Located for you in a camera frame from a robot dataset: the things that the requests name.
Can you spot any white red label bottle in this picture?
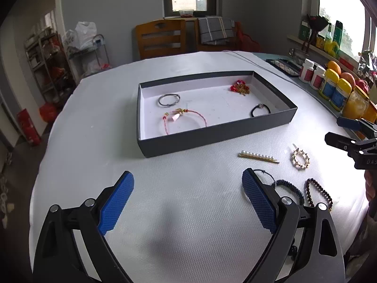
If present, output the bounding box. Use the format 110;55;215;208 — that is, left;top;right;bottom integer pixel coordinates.
299;59;314;84

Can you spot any green bottle on sill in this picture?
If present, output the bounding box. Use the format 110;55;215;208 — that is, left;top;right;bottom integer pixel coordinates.
333;21;343;47

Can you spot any person right hand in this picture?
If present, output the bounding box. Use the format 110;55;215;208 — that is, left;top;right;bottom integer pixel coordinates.
364;170;377;221

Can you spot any black elastic hair tie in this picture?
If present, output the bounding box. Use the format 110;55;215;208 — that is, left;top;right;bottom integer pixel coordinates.
250;103;272;118

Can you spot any black patterned tray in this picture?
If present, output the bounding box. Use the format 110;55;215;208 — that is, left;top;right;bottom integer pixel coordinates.
266;58;301;77

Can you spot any red bag on floor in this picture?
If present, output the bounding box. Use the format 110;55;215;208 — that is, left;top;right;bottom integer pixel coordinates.
17;109;41;146

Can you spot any white table cloth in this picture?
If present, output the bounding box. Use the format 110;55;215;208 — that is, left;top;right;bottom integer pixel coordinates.
29;52;368;282

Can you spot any pink cord tassel bracelet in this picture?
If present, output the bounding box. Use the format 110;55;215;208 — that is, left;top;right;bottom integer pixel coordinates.
160;108;209;136

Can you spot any grey plaid folded cloth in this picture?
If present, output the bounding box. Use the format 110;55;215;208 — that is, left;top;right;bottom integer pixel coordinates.
198;17;235;45

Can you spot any metal storage shelf rack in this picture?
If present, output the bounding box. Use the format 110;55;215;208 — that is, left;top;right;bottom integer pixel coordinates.
24;27;76;107

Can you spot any yellow cap blue bottle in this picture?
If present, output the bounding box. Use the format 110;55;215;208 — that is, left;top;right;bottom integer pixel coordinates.
319;68;339;100

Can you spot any pearl gold hair clip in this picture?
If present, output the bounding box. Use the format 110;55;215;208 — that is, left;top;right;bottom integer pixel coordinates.
238;150;279;164

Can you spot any silver metal bangle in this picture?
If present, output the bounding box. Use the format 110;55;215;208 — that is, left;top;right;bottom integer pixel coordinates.
157;93;181;107

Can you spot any dark red bead bracelet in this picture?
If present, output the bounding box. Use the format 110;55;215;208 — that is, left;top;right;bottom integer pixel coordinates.
304;178;334;212

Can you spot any wooden chair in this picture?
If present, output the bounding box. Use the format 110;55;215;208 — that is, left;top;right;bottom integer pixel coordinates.
135;19;187;59

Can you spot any blue bead bracelet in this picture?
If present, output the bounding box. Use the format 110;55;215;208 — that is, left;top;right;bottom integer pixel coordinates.
253;169;306;205

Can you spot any orange fruit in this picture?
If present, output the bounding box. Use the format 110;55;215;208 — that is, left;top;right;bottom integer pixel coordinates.
327;60;342;75

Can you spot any small metal cart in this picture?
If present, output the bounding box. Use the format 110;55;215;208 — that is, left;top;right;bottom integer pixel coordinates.
68;34;112;79

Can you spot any dark grey jewelry box tray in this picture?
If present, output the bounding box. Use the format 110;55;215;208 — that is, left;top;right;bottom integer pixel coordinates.
137;70;298;158

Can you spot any red bead gold jewelry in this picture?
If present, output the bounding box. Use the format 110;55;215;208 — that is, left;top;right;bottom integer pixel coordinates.
230;80;250;96

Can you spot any gold pearl ring brooch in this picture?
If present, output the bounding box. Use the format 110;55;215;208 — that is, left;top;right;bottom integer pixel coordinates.
291;144;310;170

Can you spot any white plastic bag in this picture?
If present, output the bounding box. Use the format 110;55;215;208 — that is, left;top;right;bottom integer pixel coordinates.
62;22;97;50

